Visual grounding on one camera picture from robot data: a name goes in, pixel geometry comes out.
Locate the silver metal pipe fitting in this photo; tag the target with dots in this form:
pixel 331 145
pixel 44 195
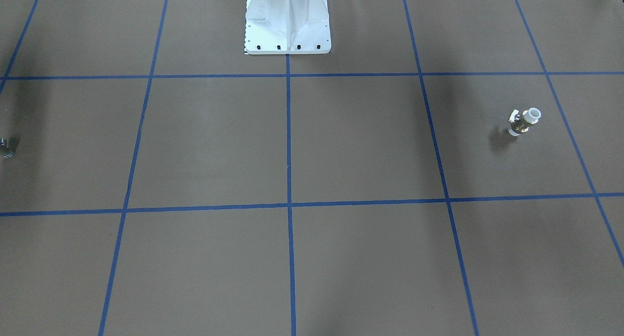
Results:
pixel 5 150

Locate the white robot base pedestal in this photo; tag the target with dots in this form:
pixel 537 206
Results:
pixel 287 27

